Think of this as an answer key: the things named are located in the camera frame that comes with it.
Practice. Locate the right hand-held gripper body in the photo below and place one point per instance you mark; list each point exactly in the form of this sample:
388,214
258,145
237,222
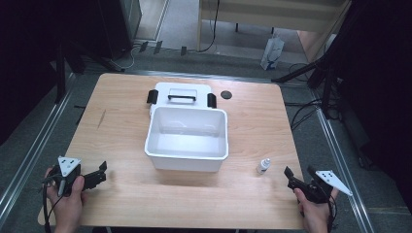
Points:
327,182

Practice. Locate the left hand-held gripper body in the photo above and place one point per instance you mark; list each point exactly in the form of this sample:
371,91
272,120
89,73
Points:
67,165

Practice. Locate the person's right hand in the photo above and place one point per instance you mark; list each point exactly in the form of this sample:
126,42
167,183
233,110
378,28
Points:
315,212

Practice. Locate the person's left hand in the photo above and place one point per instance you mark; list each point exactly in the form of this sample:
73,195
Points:
68,207

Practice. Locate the small white bottle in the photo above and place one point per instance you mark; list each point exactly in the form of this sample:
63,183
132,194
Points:
263,166

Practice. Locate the white plastic storage box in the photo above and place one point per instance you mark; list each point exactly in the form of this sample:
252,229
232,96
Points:
186,142

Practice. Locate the black metal stand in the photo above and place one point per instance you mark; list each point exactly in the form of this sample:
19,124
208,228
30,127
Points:
60,74
324,69

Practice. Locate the black round table grommet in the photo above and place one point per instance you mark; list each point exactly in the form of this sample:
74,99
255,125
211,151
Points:
226,94

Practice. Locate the white paper bag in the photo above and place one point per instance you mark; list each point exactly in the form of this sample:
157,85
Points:
272,51

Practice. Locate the dark cabinet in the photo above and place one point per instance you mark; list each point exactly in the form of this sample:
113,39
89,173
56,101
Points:
128,22

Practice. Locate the light wooden desk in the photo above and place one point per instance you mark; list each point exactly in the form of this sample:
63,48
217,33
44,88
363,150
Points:
275,14

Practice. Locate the metal floor rail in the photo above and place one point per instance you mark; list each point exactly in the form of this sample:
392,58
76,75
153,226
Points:
35,142
343,168

